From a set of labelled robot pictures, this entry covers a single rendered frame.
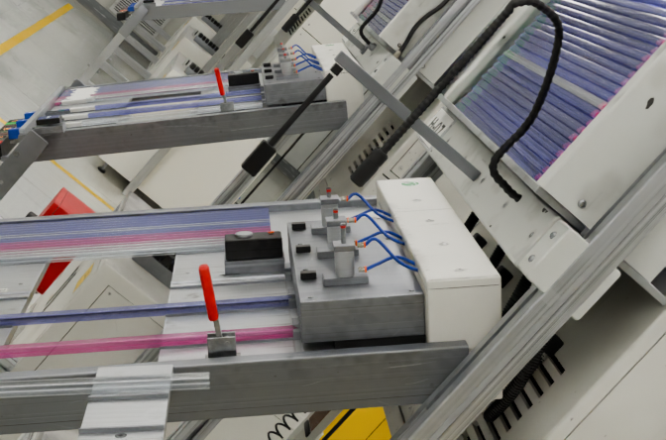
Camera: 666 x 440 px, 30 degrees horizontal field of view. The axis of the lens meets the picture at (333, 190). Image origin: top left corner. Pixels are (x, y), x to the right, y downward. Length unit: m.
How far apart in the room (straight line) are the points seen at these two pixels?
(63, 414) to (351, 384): 0.30
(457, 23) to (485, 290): 1.41
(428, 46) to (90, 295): 0.93
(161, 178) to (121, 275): 3.29
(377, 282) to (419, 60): 1.35
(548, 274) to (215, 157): 4.83
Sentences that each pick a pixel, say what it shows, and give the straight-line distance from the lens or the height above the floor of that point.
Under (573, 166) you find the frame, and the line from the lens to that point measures 1.28.
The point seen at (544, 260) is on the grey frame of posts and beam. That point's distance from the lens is 1.27.
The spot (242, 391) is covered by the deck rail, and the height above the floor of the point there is 1.02.
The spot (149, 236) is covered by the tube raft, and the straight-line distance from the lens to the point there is 1.83.
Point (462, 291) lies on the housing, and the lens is 1.33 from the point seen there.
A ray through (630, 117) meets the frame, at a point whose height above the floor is 1.50.
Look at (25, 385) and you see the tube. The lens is 1.15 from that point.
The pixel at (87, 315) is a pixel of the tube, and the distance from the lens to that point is 1.52.
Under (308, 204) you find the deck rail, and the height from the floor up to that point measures 1.12.
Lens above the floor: 1.40
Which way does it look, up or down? 7 degrees down
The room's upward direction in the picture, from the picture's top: 42 degrees clockwise
